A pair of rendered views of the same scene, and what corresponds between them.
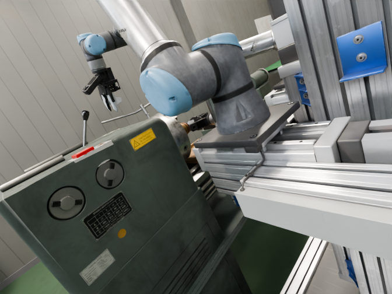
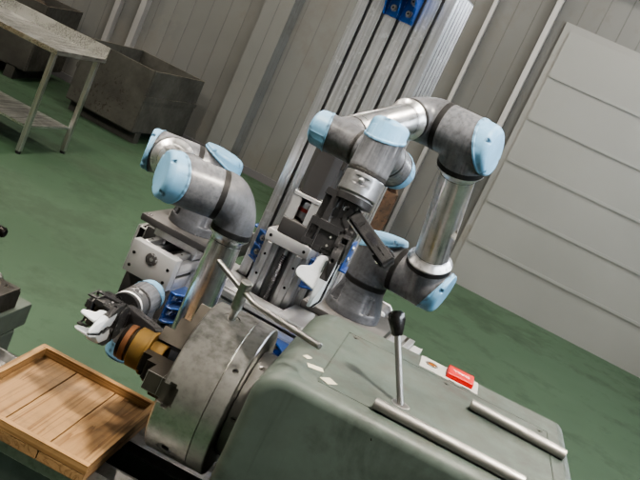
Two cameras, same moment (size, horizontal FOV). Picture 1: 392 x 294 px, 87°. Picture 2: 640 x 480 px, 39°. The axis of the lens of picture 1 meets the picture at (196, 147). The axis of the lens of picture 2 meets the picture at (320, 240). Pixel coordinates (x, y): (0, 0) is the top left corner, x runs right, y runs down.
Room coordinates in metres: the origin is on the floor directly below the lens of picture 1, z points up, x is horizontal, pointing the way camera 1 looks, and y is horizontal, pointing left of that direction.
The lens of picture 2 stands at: (2.24, 1.44, 1.81)
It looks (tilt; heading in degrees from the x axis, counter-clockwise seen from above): 12 degrees down; 227
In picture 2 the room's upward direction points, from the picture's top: 25 degrees clockwise
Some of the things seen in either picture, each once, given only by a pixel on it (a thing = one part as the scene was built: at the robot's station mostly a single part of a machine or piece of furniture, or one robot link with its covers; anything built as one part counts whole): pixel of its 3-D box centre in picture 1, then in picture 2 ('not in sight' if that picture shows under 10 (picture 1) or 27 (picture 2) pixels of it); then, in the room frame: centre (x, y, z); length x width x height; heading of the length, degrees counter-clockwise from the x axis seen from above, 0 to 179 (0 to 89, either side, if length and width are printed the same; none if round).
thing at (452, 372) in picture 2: (83, 153); (459, 378); (0.70, 0.35, 1.26); 0.06 x 0.06 x 0.02; 41
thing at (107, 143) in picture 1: (94, 157); (443, 385); (0.72, 0.33, 1.23); 0.13 x 0.08 x 0.06; 131
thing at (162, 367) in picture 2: not in sight; (159, 376); (1.28, 0.15, 1.09); 0.12 x 0.11 x 0.05; 41
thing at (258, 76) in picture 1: (257, 87); not in sight; (1.94, -0.76, 1.01); 0.30 x 0.20 x 0.29; 131
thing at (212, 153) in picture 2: not in sight; (215, 171); (0.85, -0.56, 1.33); 0.13 x 0.12 x 0.14; 157
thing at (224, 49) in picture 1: (219, 65); (380, 257); (0.56, -0.14, 1.33); 0.13 x 0.12 x 0.14; 115
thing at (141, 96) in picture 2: not in sight; (135, 94); (-2.26, -6.90, 0.38); 1.09 x 0.90 x 0.75; 34
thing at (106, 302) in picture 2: (205, 119); (110, 311); (1.26, -0.12, 1.08); 0.12 x 0.09 x 0.08; 41
